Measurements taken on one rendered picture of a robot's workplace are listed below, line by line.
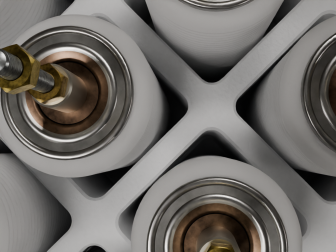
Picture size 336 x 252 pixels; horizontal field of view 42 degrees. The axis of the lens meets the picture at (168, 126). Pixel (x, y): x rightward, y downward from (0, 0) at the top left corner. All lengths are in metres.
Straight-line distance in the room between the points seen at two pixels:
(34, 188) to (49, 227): 0.04
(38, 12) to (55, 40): 0.08
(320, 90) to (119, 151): 0.11
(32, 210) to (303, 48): 0.20
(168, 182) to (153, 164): 0.07
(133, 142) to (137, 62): 0.05
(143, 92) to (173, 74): 0.07
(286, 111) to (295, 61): 0.03
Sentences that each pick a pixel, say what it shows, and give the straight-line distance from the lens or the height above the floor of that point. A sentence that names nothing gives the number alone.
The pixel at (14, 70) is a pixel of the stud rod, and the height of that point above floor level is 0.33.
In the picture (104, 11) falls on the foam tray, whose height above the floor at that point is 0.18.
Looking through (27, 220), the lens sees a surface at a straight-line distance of 0.30.
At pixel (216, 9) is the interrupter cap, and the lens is 0.25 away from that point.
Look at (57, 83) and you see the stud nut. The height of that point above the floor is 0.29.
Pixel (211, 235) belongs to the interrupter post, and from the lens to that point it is 0.22.
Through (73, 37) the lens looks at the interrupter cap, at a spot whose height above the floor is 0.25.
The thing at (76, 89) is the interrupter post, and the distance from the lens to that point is 0.23.
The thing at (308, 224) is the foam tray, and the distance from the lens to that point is 0.33.
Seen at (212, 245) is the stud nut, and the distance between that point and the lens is 0.21.
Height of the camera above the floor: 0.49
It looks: 85 degrees down
